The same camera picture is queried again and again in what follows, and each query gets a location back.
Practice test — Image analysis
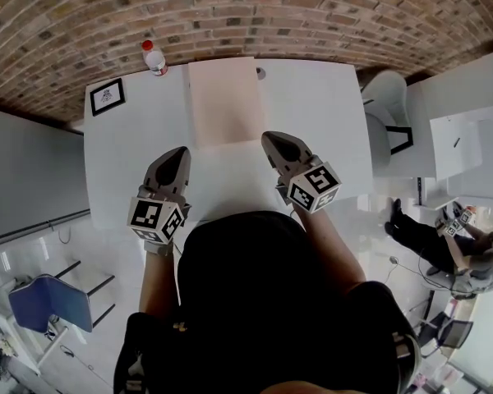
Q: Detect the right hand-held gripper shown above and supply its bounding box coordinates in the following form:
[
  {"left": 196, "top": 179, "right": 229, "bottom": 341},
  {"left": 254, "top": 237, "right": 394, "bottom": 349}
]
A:
[{"left": 260, "top": 131, "right": 343, "bottom": 214}]

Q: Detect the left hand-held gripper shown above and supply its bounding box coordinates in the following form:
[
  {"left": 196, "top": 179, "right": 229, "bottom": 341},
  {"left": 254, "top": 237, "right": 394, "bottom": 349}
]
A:
[{"left": 127, "top": 145, "right": 193, "bottom": 257}]

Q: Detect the beige item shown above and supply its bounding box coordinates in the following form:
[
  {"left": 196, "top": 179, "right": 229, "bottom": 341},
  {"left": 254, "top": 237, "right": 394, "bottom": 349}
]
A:
[{"left": 187, "top": 55, "right": 272, "bottom": 150}]

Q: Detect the person's right forearm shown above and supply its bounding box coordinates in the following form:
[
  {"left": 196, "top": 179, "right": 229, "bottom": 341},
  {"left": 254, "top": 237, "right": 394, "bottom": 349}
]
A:
[{"left": 293, "top": 205, "right": 369, "bottom": 299}]

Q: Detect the person's left forearm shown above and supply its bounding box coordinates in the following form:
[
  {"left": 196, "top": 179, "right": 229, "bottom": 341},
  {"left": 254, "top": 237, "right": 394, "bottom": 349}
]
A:
[{"left": 138, "top": 242, "right": 182, "bottom": 318}]

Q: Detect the white table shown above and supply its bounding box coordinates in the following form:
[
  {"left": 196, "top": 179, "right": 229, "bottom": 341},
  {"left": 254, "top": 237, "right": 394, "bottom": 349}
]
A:
[{"left": 83, "top": 57, "right": 375, "bottom": 232}]

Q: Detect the black framed picture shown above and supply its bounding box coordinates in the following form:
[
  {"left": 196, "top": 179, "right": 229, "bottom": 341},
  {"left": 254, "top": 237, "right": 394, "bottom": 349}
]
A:
[{"left": 89, "top": 77, "right": 128, "bottom": 117}]

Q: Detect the white bottle with red cap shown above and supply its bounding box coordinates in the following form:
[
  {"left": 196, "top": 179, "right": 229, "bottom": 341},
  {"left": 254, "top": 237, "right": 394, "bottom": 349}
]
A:
[{"left": 141, "top": 39, "right": 169, "bottom": 78}]

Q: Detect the white shell chair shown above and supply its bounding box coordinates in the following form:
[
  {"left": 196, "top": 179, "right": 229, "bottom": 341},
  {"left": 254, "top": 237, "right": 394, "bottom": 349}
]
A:
[{"left": 360, "top": 70, "right": 415, "bottom": 167}]

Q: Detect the white side desk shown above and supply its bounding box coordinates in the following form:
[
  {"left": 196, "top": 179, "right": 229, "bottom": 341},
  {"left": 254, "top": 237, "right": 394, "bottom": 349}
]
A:
[{"left": 406, "top": 47, "right": 493, "bottom": 213}]

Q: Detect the grey partition panel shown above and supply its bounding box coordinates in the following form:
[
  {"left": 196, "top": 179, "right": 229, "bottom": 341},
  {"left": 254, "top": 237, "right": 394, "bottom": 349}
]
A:
[{"left": 0, "top": 104, "right": 92, "bottom": 246}]

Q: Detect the person's black clothing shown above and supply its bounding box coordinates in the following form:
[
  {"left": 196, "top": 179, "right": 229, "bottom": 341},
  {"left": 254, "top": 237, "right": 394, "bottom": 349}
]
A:
[{"left": 113, "top": 210, "right": 422, "bottom": 394}]

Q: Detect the white box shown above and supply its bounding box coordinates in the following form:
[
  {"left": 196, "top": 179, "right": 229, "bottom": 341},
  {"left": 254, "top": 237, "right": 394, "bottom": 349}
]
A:
[{"left": 429, "top": 105, "right": 493, "bottom": 181}]

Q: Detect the blue folding chair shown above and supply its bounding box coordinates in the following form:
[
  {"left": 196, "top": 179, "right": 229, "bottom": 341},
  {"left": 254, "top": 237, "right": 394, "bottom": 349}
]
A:
[{"left": 7, "top": 259, "right": 117, "bottom": 346}]

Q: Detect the black office chair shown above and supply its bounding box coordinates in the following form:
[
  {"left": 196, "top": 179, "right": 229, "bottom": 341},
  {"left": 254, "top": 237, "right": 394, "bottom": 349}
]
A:
[{"left": 417, "top": 310, "right": 474, "bottom": 359}]

